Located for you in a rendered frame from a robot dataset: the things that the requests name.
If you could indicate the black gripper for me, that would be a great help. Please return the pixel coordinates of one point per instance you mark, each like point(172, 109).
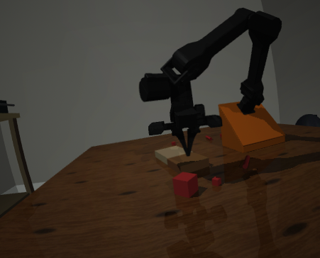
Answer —
point(157, 128)

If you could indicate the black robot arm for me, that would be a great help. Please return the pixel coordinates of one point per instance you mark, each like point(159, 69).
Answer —
point(193, 58)

